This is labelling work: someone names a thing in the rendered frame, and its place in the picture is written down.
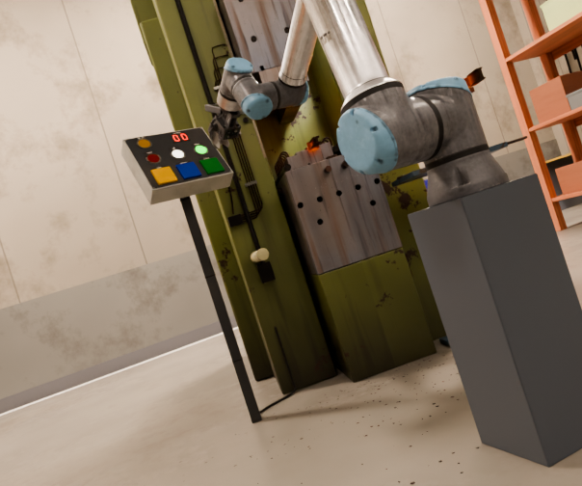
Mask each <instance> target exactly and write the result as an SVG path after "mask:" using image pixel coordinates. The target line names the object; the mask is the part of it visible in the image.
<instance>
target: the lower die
mask: <svg viewBox="0 0 582 486"><path fill-rule="evenodd" d="M331 155H333V152H332V149H331V144H330V142H328V143H324V144H322V145H319V148H316V149H313V150H308V147H306V148H305V150H301V151H298V152H296V153H295V155H293V156H290V157H287V158H286V159H285V161H284V166H285V165H286V164H290V165H291V170H290V171H292V170H294V169H298V168H300V167H304V166H307V165H308V163H310V164H314V163H317V162H320V161H323V160H327V159H326V158H327V157H328V156H331Z"/></svg>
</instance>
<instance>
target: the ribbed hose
mask: <svg viewBox="0 0 582 486"><path fill-rule="evenodd" d="M174 1H175V4H176V6H177V9H178V12H179V15H180V18H181V21H182V24H183V27H184V30H185V33H186V37H187V40H188V43H189V45H190V48H191V51H192V54H193V57H194V60H195V63H196V66H197V69H198V75H199V78H200V81H201V83H202V87H203V89H204V91H205V95H206V98H207V101H208V104H209V103H211V102H213V99H212V97H211V94H210V91H209V88H208V86H207V82H206V79H205V76H204V73H203V70H202V67H201V64H200V60H199V58H198V53H197V50H196V47H195V44H194V41H193V38H192V35H191V32H190V29H189V26H188V22H187V20H186V17H185V13H184V11H183V8H182V5H181V2H180V0H174ZM222 146H223V149H224V153H225V157H226V159H227V164H228V166H229V167H230V169H231V170H232V171H233V181H234V184H235V187H236V191H237V194H238V196H239V198H240V203H241V205H242V207H243V211H244V214H245V216H246V220H247V223H248V225H249V230H250V232H251V238H252V241H253V243H254V247H255V249H256V250H259V249H260V247H259V242H258V240H257V237H256V233H255V231H254V228H253V224H252V221H251V215H250V213H249V211H248V207H247V204H246V202H245V198H244V195H243V193H242V190H241V186H240V183H239V181H238V176H237V174H236V173H235V168H234V165H233V163H232V159H231V156H230V154H229V150H228V147H226V146H225V145H223V144H222ZM256 267H257V270H258V273H259V276H260V279H261V281H262V283H263V284H264V283H267V282H270V281H273V280H275V279H276V277H275V274H274V271H273V268H272V265H271V262H270V261H266V262H265V260H262V261H260V264H257V265H256Z"/></svg>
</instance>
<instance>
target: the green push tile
mask: <svg viewBox="0 0 582 486"><path fill-rule="evenodd" d="M199 163H200V165H201V166H202V168H203V169H204V170H205V171H206V173H207V174H208V175H211V174H215V173H220V172H224V171H225V169H224V167H223V166H222V164H221V163H220V161H219V160H218V158H217V157H213V158H208V159H203V160H199Z"/></svg>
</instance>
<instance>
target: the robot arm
mask: <svg viewBox="0 0 582 486"><path fill-rule="evenodd" d="M317 37H318V39H319V41H320V43H321V45H322V47H323V50H324V52H325V54H326V57H327V59H328V61H329V64H330V66H331V70H332V72H333V74H334V77H335V79H336V81H337V84H338V86H339V88H340V91H341V93H342V94H343V97H344V99H345V100H344V103H343V105H342V108H341V110H340V112H341V115H342V116H341V117H340V119H339V121H338V126H339V128H337V130H336V136H337V143H338V146H339V149H340V151H341V154H342V155H344V157H345V161H346V162H347V163H348V165H349V166H350V167H351V168H352V169H354V170H355V171H357V172H358V173H360V174H363V175H374V174H384V173H387V172H389V171H393V170H396V169H400V168H403V167H407V166H409V165H413V164H417V163H420V162H424V165H425V168H426V171H427V174H428V188H427V201H428V205H429V207H432V206H435V205H439V204H442V203H447V202H450V201H453V200H456V199H459V198H462V197H465V196H468V195H471V194H474V193H477V192H480V191H484V190H487V189H490V188H492V187H495V186H498V185H501V184H504V183H507V182H510V180H509V177H508V174H507V173H506V172H504V170H503V169H502V167H501V166H500V165H499V163H498V162H497V161H496V160H495V158H494V157H493V156H492V155H491V153H490V150H489V145H488V142H487V139H486V136H485V133H484V130H483V127H482V125H481V122H480V119H479V116H478V113H477V110H476V107H475V104H474V101H473V98H472V93H471V91H470V90H469V89H468V86H467V84H466V82H465V81H464V80H463V79H462V78H461V77H457V76H453V77H451V76H450V77H443V78H439V79H436V80H432V81H429V82H427V83H426V84H424V85H419V86H417V87H415V88H413V89H411V90H410V91H408V92H406V90H405V88H404V86H403V84H402V82H401V81H399V80H395V79H392V78H390V77H389V76H388V74H387V71H386V69H385V67H384V63H383V61H382V59H381V56H380V54H379V52H378V50H377V47H376V45H375V43H374V42H373V39H372V37H371V35H370V33H369V30H368V28H367V26H366V23H365V21H364V19H363V17H362V14H361V12H360V10H359V8H358V5H357V2H356V0H297V1H296V5H295V10H294V13H293V17H292V22H291V26H290V31H289V35H288V39H287V44H286V47H285V52H284V56H283V61H282V65H281V69H280V72H279V75H278V80H277V81H271V82H266V83H261V84H258V83H257V81H256V80H255V79H254V77H253V76H252V75H251V73H252V72H253V66H252V64H251V62H249V61H248V60H245V59H243V58H237V57H236V58H230V59H228V60H227V61H226V62H225V66H224V73H223V78H222V82H221V87H220V89H219V93H218V97H217V103H214V102H211V103H209V104H205V111H207V112H211V113H216V114H218V115H215V117H214V118H213V120H212V122H210V125H209V128H208V133H209V137H210V139H211V143H212V145H213V147H214V148H215V149H220V148H221V144H223V145H225V146H226V147H229V141H228V139H232V138H238V136H239V133H240V129H241V125H240V124H239V123H238V121H237V118H239V117H240V115H241V114H240V112H239V110H241V109H242V111H243V112H244V113H245V114H246V115H247V116H248V117H249V118H250V119H252V120H261V119H263V118H266V117H267V116H268V115H269V114H270V113H271V111H273V110H276V109H281V108H286V107H291V106H298V105H301V104H303V103H305V102H306V100H307V98H308V91H309V87H308V84H307V81H306V76H307V72H308V68H309V65H310V61H311V57H312V54H313V50H314V46H315V43H316V40H317Z"/></svg>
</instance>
